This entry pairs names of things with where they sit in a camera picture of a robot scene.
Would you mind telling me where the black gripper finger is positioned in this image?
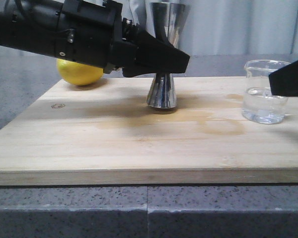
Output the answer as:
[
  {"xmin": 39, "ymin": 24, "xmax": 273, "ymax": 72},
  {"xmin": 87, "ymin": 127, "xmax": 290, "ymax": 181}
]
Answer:
[
  {"xmin": 122, "ymin": 29, "xmax": 190, "ymax": 77},
  {"xmin": 269, "ymin": 60, "xmax": 298, "ymax": 97}
]

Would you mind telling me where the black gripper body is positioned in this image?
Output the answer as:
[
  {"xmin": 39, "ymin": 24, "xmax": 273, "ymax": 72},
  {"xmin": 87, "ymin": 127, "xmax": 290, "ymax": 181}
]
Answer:
[{"xmin": 55, "ymin": 0, "xmax": 137, "ymax": 73}]

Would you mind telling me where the glass beaker with liquid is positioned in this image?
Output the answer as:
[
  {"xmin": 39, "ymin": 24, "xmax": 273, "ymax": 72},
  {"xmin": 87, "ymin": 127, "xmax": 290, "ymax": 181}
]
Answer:
[{"xmin": 241, "ymin": 59, "xmax": 289, "ymax": 124}]

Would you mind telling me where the steel hourglass jigger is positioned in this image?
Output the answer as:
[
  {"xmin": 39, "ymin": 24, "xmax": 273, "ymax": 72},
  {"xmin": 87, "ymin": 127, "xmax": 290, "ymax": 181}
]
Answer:
[{"xmin": 147, "ymin": 2, "xmax": 189, "ymax": 110}]

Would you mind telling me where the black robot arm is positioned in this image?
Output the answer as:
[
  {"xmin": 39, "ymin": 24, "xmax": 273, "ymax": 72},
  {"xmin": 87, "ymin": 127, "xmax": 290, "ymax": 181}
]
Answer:
[{"xmin": 0, "ymin": 0, "xmax": 190, "ymax": 77}]

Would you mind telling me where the yellow lemon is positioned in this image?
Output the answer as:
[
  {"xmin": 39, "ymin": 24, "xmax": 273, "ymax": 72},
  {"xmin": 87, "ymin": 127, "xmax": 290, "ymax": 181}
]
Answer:
[{"xmin": 56, "ymin": 59, "xmax": 104, "ymax": 86}]

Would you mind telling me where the grey curtain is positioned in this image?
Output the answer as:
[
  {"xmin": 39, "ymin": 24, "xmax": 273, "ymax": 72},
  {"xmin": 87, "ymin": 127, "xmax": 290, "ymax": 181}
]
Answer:
[{"xmin": 0, "ymin": 0, "xmax": 298, "ymax": 57}]

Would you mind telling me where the wooden cutting board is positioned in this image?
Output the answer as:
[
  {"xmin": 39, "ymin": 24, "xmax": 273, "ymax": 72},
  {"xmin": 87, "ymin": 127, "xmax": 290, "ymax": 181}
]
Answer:
[{"xmin": 0, "ymin": 76, "xmax": 298, "ymax": 185}]

